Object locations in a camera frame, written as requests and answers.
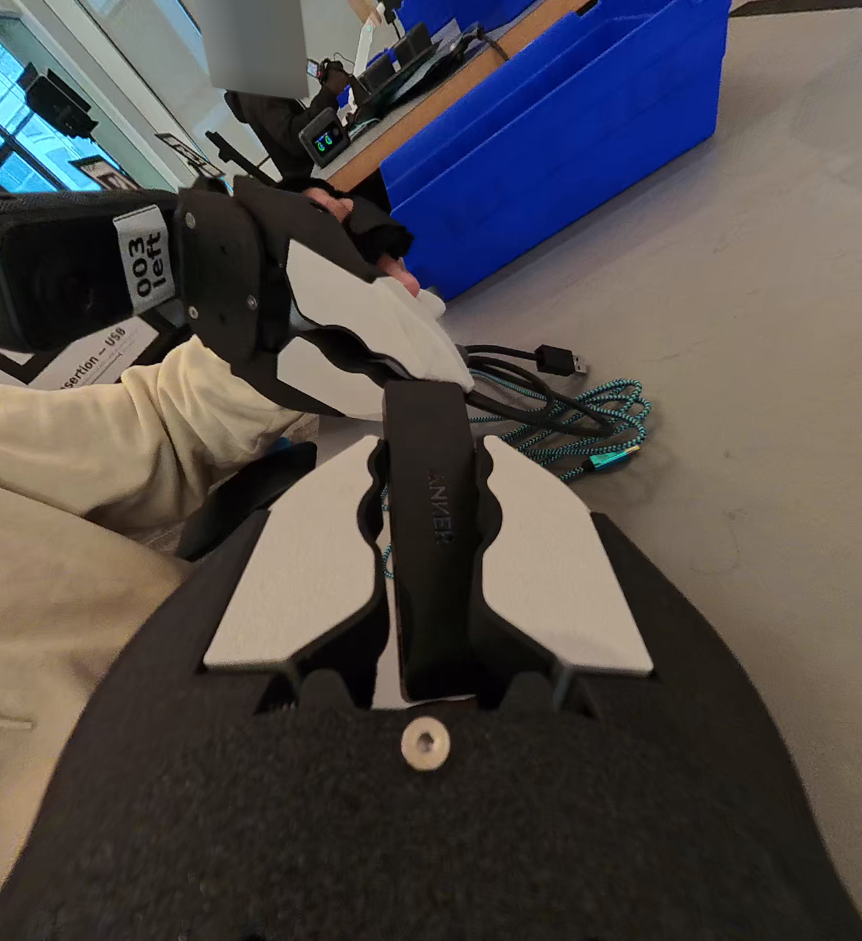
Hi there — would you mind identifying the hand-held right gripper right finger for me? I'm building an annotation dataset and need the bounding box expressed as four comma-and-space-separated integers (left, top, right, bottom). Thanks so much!
479, 434, 655, 677

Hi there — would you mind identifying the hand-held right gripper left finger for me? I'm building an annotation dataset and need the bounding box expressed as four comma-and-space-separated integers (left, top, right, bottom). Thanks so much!
202, 434, 391, 673

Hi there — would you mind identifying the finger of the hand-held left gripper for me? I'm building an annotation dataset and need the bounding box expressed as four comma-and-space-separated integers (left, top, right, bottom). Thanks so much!
275, 331, 391, 423
284, 237, 475, 392

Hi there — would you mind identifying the teal braided usb cable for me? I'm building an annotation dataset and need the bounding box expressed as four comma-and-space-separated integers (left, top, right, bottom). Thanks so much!
378, 376, 653, 585

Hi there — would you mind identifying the black usb hub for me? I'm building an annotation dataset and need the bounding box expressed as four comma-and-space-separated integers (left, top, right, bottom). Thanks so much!
383, 342, 612, 703

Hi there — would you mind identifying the blue storage bin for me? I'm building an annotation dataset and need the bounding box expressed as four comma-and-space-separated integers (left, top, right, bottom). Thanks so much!
400, 0, 476, 34
380, 0, 732, 302

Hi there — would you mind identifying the person's left forearm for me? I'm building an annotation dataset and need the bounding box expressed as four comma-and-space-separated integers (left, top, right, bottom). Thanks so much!
0, 334, 308, 532

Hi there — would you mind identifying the person's left hand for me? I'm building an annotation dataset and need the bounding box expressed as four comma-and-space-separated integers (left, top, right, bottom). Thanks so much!
302, 184, 423, 297

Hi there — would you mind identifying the white printed sheet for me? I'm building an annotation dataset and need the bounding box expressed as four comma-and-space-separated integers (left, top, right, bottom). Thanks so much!
0, 316, 161, 392

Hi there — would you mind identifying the black boxy device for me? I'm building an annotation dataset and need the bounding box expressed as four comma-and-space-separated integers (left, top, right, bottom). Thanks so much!
23, 62, 100, 139

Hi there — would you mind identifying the wooden instruction board stand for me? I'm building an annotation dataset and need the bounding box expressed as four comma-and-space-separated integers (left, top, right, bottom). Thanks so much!
346, 0, 403, 82

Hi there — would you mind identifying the glass window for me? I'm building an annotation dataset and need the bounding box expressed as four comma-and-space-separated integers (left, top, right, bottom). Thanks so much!
0, 15, 112, 194

